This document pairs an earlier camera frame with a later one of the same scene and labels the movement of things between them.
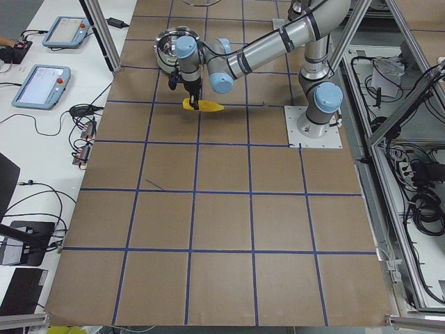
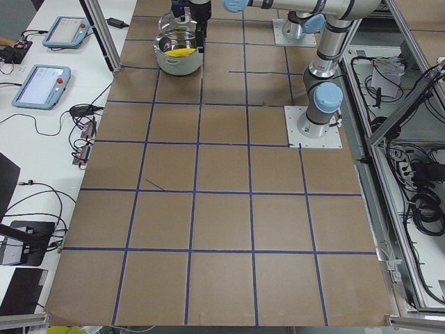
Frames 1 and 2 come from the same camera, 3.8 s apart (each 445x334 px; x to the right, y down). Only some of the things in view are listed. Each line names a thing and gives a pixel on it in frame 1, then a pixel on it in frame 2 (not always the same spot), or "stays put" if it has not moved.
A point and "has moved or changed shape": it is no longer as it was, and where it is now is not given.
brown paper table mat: x=210 y=218 stays put
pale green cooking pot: x=165 y=46 stays put
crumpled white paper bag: x=386 y=74 stays put
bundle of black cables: x=427 y=207 stays put
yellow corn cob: x=203 y=106 has moved or changed shape
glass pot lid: x=201 y=3 → x=171 y=30
